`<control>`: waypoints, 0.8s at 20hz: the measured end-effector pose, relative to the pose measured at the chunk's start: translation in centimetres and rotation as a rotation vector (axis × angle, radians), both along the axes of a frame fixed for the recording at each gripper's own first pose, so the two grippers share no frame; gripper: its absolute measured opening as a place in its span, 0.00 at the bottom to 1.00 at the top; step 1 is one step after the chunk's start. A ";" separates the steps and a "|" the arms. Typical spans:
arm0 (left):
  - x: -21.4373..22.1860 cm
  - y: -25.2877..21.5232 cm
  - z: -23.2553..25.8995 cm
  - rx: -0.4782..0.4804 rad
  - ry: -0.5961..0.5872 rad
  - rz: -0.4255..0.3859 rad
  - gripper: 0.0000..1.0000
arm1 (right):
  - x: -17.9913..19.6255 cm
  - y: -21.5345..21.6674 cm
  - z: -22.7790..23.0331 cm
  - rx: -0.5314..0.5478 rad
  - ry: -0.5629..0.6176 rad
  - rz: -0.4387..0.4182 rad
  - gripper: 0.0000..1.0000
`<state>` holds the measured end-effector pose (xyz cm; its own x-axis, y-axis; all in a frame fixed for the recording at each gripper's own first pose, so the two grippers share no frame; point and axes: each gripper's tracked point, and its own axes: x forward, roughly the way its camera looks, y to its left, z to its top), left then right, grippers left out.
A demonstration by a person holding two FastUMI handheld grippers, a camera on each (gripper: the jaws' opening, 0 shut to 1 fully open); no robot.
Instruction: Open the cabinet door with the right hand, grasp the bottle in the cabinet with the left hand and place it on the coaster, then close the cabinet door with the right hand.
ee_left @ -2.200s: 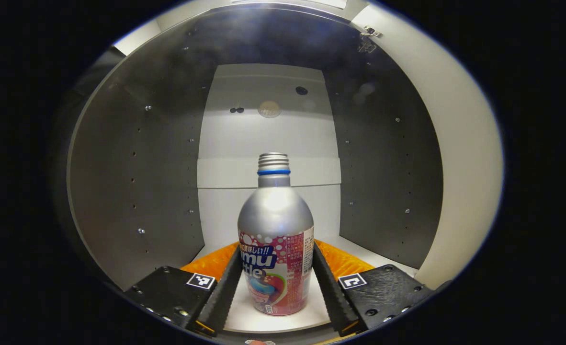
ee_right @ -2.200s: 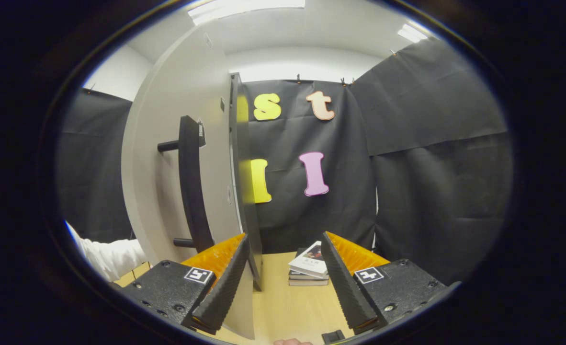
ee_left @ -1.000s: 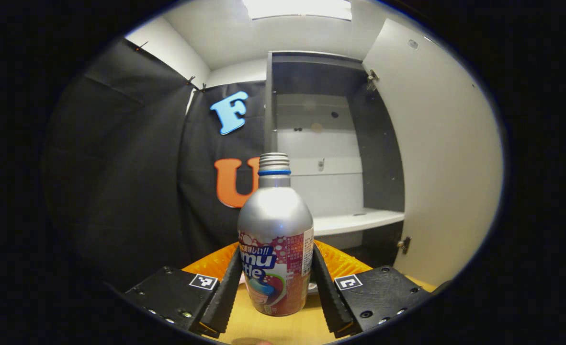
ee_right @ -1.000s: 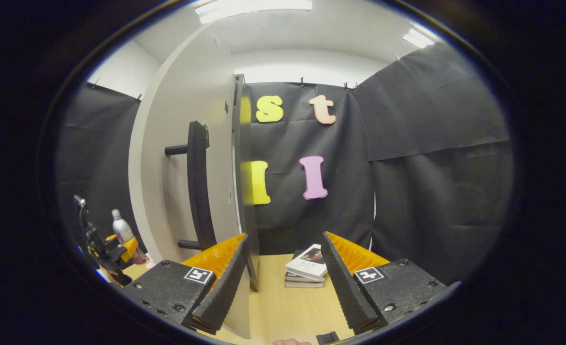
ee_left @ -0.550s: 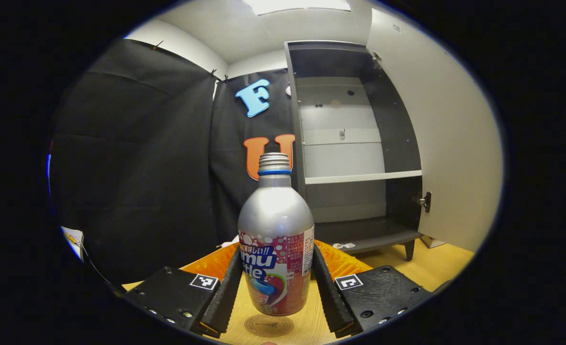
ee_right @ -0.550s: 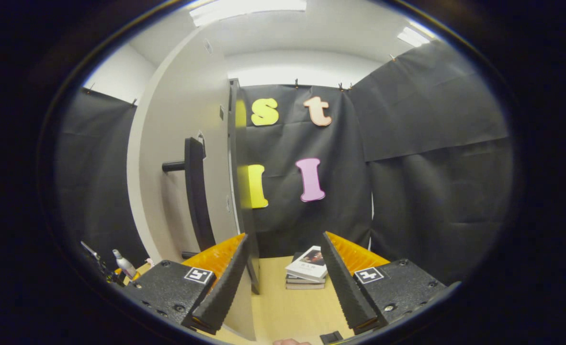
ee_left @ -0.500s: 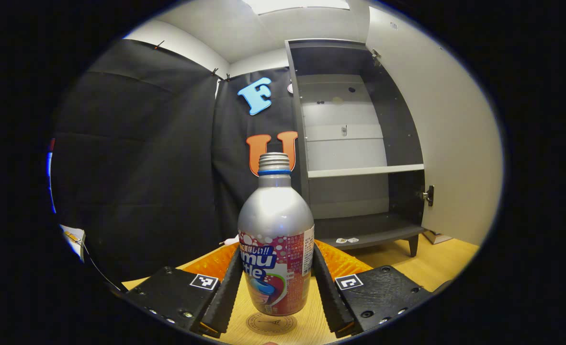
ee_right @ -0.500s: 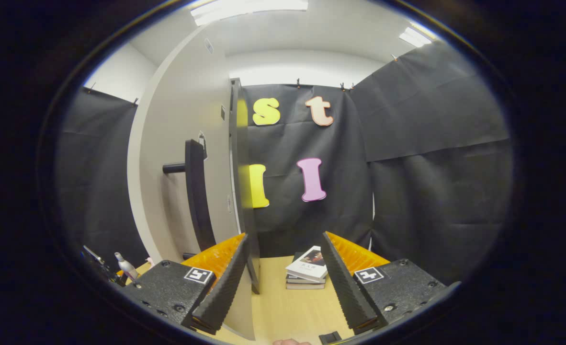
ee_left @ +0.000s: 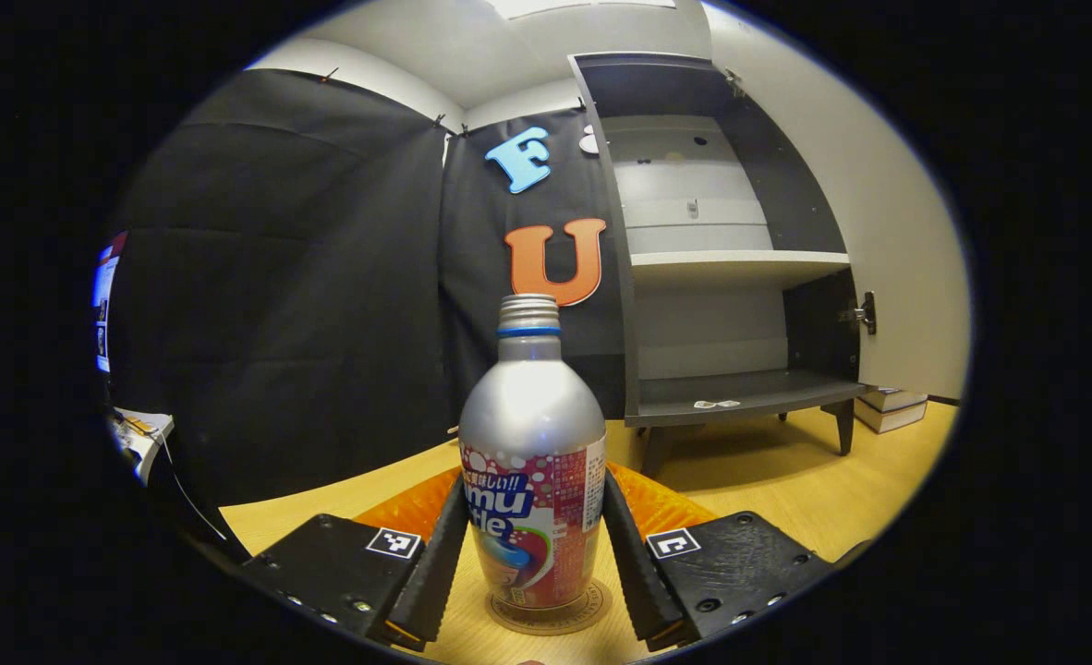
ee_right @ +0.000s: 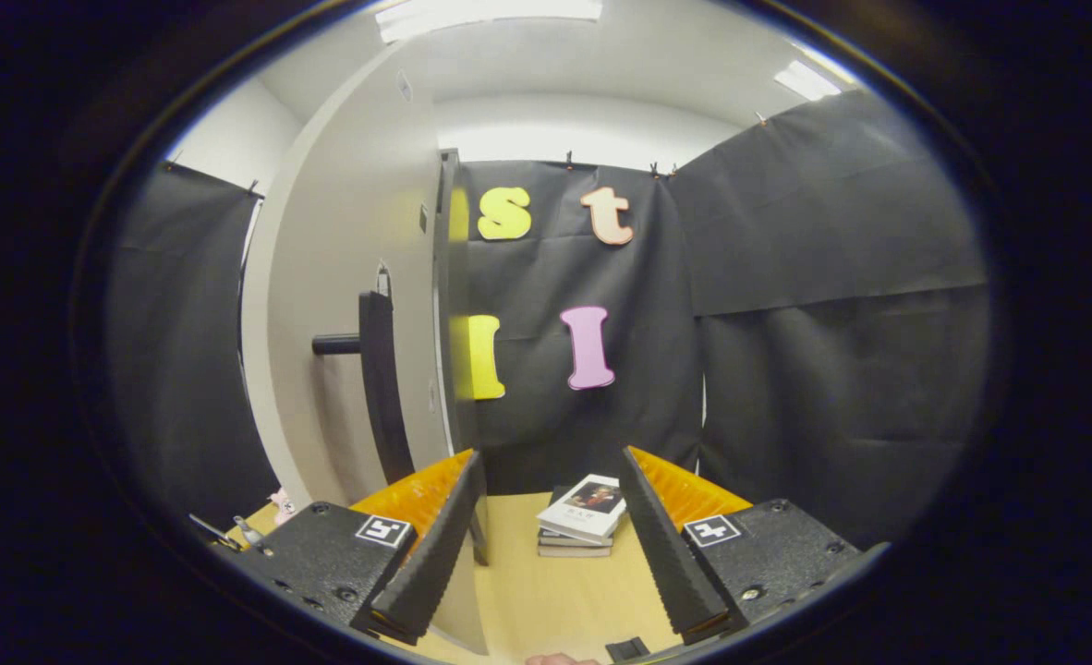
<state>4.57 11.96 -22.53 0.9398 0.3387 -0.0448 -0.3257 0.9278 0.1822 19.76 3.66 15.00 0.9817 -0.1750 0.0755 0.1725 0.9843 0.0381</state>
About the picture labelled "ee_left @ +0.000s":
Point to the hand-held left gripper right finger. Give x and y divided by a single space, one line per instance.
634 582

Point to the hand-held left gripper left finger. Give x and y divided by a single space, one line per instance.
430 582

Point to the round brown coaster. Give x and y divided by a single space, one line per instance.
592 611

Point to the silver and red bottle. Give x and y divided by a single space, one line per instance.
532 434

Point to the beige cabinet door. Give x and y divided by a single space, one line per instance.
888 203

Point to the dark grey cabinet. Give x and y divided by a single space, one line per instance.
740 392

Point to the black backdrop cloth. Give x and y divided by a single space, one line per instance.
306 305

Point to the stack of white books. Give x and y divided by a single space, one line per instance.
890 408

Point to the white flat object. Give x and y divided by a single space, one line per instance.
139 439

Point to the large ceiling light panel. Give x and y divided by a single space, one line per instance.
583 7

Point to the wall poster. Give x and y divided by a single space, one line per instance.
107 296

